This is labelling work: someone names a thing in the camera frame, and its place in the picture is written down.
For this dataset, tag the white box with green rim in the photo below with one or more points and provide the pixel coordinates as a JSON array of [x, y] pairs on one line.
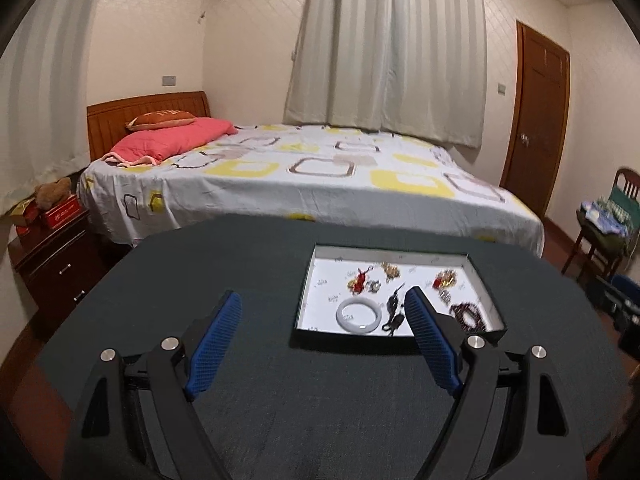
[[330, 280]]

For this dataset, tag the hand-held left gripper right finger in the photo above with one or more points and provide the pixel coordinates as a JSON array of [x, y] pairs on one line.
[[430, 345]]

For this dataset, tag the brown teddy bear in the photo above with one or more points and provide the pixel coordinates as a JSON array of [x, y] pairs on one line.
[[52, 192]]

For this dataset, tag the small silver jewelry piece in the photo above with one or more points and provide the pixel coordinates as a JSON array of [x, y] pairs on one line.
[[374, 286]]

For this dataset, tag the brown wooden door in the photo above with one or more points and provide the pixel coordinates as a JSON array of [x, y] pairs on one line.
[[540, 110]]

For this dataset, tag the white jade bangle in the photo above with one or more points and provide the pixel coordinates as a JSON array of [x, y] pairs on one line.
[[340, 316]]

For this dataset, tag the wooden chair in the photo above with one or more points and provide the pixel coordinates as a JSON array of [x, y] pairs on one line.
[[627, 180]]

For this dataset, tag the pink blanket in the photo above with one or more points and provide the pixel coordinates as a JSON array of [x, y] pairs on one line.
[[170, 137]]

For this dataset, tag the red knot ornament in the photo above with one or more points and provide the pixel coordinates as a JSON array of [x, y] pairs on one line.
[[357, 282]]

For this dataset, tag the bed with patterned sheet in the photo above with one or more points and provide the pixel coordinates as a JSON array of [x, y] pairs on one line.
[[325, 185]]

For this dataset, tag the dark wooden nightstand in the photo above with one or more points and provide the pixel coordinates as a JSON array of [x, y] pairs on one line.
[[50, 265]]

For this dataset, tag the black bag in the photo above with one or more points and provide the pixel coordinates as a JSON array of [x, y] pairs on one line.
[[620, 300]]

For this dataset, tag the wall outlet panel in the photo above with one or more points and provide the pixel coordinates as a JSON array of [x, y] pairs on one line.
[[169, 80]]

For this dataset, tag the wooden headboard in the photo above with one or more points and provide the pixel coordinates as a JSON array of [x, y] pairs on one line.
[[115, 110]]

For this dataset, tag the cream curtain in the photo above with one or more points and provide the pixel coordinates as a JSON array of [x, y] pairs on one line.
[[390, 50]]

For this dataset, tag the pile of clothes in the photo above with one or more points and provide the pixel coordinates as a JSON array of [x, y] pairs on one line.
[[600, 215]]

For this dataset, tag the orange pillow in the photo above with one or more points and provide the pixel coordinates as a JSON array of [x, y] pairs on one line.
[[160, 119]]

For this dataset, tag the gold brooch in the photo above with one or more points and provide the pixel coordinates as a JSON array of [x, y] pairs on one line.
[[390, 271]]

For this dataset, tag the gold and red box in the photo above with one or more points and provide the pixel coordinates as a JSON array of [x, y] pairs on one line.
[[25, 212]]

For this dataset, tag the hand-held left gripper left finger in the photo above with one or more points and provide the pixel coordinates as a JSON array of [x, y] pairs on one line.
[[215, 345]]

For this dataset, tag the red and gold jewelry piece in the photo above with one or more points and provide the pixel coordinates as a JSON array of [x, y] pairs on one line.
[[445, 280]]

